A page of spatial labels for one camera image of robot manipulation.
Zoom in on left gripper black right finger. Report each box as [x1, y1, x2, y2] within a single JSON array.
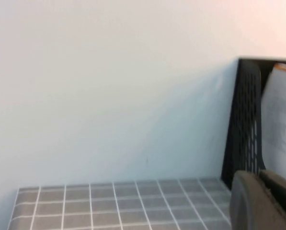
[[260, 169, 286, 230]]

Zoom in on grey white-checked tablecloth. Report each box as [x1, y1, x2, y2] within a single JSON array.
[[7, 177, 233, 230]]

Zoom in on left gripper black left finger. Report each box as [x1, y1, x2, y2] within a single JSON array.
[[229, 170, 286, 230]]

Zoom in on white orange ROS2 book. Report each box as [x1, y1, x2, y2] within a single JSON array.
[[260, 62, 286, 177]]

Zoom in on black perforated book stand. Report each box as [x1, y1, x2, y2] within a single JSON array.
[[220, 56, 286, 192]]

